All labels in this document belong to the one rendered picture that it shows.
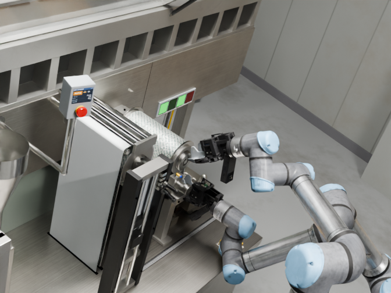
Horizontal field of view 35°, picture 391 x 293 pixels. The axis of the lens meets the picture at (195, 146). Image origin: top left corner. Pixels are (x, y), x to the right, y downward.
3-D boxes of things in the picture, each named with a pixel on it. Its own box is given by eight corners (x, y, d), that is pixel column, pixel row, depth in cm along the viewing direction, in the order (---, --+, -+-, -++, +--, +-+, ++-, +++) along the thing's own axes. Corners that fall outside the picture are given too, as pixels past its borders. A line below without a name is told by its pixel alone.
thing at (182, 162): (176, 167, 216) (188, 150, 217) (171, 164, 217) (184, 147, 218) (182, 172, 223) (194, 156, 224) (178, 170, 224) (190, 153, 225)
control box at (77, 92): (68, 123, 158) (74, 90, 152) (57, 109, 162) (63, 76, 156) (93, 120, 162) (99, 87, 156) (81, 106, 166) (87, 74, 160)
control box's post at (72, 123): (64, 174, 172) (74, 115, 161) (60, 171, 173) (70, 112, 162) (68, 172, 173) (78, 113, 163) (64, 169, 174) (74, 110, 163)
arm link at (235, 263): (365, 246, 204) (230, 292, 216) (358, 224, 214) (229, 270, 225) (354, 223, 199) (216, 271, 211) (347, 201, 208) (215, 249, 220)
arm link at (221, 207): (230, 217, 229) (217, 226, 223) (220, 210, 231) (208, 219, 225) (235, 202, 225) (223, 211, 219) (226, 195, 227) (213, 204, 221)
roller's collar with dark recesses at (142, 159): (142, 183, 195) (146, 168, 192) (129, 174, 198) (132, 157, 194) (156, 176, 200) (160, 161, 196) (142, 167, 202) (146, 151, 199)
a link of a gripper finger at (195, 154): (184, 146, 219) (205, 142, 213) (189, 162, 220) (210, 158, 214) (179, 149, 216) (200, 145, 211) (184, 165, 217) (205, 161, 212)
